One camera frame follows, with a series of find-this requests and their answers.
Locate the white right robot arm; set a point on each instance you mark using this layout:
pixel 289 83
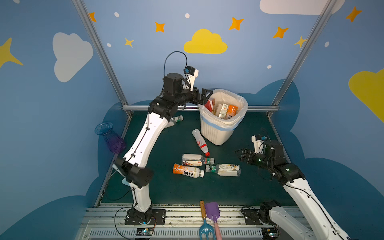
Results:
pixel 322 225

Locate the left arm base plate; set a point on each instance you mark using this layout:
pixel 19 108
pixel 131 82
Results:
pixel 150 217

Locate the light blue toy trowel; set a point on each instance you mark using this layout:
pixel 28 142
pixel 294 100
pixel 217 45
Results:
pixel 124 180

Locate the left green circuit board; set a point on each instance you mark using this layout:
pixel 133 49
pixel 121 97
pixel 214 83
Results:
pixel 144 232

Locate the clear bottle green white label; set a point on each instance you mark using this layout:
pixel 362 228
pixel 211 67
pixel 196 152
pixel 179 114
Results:
pixel 174 120

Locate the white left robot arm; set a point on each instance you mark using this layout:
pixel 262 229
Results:
pixel 133 165

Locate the aluminium frame post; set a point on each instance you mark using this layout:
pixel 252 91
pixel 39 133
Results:
pixel 91 30
pixel 304 52

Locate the clear square bottle green cap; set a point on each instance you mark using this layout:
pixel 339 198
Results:
pixel 224 170

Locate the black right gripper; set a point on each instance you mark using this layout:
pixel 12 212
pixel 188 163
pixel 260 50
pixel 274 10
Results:
pixel 249 155

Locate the white bin liner bag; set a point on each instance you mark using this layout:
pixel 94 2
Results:
pixel 224 97

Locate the clear bottle white orange label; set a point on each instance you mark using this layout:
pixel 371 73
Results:
pixel 196 160

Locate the white bottle red label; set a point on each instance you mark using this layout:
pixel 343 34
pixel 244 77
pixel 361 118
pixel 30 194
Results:
pixel 201 142

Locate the orange label juice bottle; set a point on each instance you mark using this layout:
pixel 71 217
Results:
pixel 188 171

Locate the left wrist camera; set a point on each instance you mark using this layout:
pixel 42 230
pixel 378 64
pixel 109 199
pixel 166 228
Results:
pixel 191 74

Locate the purple plastic vase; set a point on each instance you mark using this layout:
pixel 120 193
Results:
pixel 115 142

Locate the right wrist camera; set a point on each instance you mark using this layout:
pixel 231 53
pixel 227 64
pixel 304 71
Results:
pixel 258 141

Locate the purple toy shovel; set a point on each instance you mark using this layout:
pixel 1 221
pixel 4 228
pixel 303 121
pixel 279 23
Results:
pixel 213 213

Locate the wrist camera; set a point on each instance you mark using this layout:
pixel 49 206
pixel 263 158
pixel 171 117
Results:
pixel 191 74
pixel 258 141

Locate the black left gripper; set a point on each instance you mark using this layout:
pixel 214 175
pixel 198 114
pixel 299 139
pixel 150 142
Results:
pixel 199 96

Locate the right green circuit board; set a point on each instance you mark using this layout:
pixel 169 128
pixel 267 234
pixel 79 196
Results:
pixel 270 234

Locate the green circuit board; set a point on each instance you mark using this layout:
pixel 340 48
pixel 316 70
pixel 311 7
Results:
pixel 144 232
pixel 270 234

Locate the aluminium frame back rail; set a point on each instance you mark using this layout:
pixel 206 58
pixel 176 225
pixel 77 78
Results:
pixel 196 108

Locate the aluminium frame left post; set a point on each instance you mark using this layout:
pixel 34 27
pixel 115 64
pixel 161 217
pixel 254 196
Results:
pixel 91 30

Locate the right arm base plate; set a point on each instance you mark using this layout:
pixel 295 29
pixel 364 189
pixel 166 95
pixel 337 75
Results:
pixel 252 218

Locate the gold red label tea bottle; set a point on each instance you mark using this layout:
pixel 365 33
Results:
pixel 211 105

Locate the white ribbed trash bin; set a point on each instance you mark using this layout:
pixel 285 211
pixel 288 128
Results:
pixel 215 136

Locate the orange white tea bottle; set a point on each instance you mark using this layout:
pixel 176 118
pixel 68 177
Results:
pixel 231 112

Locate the blue toy garden fork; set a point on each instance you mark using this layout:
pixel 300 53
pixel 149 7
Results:
pixel 206 230

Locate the aluminium frame right post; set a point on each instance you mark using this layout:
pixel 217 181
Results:
pixel 304 52

